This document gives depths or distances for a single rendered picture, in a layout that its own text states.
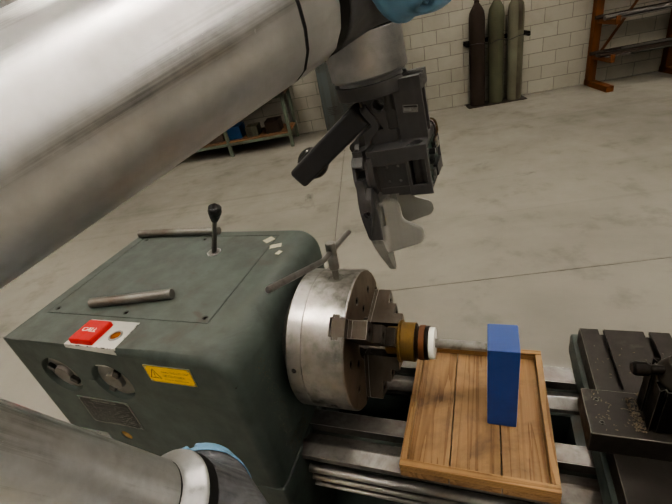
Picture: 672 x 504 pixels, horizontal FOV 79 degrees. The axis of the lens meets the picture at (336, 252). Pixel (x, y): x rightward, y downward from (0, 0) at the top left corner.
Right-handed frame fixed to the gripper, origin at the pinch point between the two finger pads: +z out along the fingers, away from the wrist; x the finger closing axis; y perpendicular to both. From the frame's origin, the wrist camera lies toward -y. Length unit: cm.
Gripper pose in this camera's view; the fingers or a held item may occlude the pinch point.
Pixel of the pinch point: (390, 248)
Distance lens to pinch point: 51.4
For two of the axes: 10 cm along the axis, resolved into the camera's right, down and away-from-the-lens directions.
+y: 9.1, -0.4, -4.2
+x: 3.3, -5.6, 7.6
